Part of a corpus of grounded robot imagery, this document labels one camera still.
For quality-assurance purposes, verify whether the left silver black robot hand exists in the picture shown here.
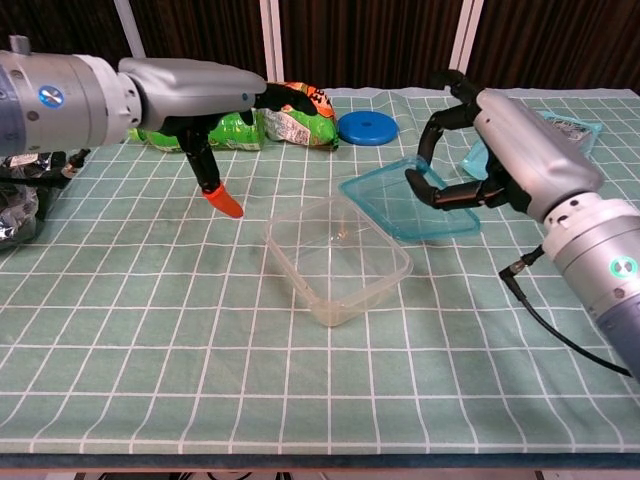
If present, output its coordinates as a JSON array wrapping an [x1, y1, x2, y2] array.
[[118, 57, 319, 220]]

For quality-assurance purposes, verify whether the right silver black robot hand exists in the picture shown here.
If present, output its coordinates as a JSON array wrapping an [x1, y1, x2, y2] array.
[[404, 69, 604, 221]]

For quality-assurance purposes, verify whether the teal transparent container lid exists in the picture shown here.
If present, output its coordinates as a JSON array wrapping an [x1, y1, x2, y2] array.
[[338, 155, 482, 245]]

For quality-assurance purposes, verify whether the clear plastic food container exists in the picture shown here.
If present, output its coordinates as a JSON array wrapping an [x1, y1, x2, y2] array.
[[264, 195, 415, 329]]

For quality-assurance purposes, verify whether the light blue cloth package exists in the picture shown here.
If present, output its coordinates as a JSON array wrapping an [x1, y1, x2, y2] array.
[[459, 110, 604, 180]]

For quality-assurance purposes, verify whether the green snack packet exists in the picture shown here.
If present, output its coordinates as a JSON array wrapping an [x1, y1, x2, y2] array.
[[127, 112, 266, 153]]

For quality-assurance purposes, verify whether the orange green snack bag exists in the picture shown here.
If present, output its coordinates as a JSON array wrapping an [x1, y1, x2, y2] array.
[[262, 82, 341, 150]]

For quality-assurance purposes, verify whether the blue round disc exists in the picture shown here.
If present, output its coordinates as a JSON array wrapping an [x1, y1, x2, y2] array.
[[337, 110, 400, 147]]

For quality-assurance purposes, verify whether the black wrapped package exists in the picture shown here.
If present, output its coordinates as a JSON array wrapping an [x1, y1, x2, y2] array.
[[0, 149, 69, 251]]

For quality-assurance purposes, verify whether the white frame post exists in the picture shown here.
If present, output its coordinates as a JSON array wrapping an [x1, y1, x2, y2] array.
[[258, 0, 286, 84], [113, 0, 149, 59], [447, 0, 487, 76]]

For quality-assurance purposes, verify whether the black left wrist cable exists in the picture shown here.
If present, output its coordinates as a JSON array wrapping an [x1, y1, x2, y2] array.
[[0, 148, 91, 187]]

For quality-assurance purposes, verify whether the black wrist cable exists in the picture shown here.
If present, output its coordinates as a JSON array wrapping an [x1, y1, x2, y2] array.
[[499, 244, 634, 379], [0, 148, 91, 187]]

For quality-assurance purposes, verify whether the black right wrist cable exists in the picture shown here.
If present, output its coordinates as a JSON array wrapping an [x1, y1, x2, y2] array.
[[499, 244, 634, 379]]

